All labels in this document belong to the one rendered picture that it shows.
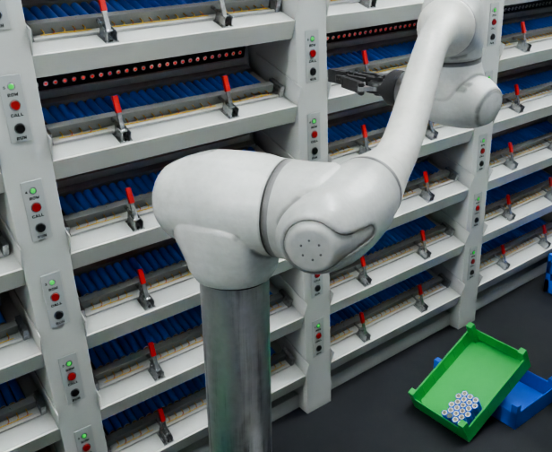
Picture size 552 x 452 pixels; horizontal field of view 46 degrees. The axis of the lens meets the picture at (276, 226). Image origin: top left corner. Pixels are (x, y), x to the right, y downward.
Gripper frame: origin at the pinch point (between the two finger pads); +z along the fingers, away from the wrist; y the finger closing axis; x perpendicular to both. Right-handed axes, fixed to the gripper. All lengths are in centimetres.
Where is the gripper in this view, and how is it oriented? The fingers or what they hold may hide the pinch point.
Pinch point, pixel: (340, 76)
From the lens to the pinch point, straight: 154.1
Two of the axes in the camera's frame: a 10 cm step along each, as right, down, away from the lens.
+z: -6.0, -3.0, 7.4
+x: -0.4, -9.1, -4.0
